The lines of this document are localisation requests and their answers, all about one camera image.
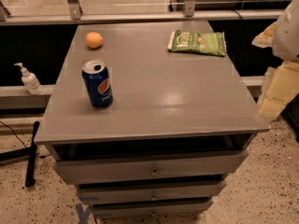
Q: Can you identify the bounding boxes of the middle grey drawer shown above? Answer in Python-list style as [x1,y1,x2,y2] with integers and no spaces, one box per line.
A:
[77,181,226,204]

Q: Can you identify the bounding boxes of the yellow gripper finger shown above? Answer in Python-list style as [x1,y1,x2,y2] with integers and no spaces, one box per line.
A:
[257,61,299,119]
[252,22,276,49]

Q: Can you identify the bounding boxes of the grey drawer cabinet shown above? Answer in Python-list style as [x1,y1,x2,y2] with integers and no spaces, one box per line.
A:
[34,20,271,220]

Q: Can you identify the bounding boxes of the bottom grey drawer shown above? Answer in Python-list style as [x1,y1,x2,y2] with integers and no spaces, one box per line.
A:
[91,198,212,218]

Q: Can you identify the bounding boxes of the orange fruit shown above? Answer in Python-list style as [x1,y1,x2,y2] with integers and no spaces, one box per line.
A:
[86,32,104,49]

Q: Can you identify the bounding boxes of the top grey drawer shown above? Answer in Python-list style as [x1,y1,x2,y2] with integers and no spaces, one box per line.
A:
[53,149,248,185]

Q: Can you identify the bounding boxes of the black stand leg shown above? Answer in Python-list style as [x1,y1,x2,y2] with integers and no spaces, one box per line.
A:
[25,121,40,188]

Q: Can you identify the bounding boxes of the white pump bottle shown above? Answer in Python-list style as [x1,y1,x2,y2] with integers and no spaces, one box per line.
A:
[15,63,43,95]

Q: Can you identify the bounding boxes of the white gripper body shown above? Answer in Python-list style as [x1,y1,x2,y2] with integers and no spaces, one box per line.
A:
[272,0,299,62]

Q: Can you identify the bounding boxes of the green jalapeno chip bag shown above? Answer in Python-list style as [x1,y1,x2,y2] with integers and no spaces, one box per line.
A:
[168,30,226,57]

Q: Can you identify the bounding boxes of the grey drawer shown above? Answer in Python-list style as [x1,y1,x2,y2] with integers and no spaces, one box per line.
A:
[77,181,226,204]
[91,198,212,218]
[53,149,248,185]

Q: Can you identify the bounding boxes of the metal window rail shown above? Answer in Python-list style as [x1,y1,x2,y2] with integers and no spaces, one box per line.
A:
[0,9,283,26]

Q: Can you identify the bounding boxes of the blue pepsi can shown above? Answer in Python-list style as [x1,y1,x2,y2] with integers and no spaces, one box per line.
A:
[82,60,113,108]

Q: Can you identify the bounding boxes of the black cable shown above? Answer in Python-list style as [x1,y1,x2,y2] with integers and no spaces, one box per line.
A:
[0,120,50,159]

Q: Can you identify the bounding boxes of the blue tape mark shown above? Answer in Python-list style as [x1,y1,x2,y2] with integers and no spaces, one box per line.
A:
[74,196,112,224]

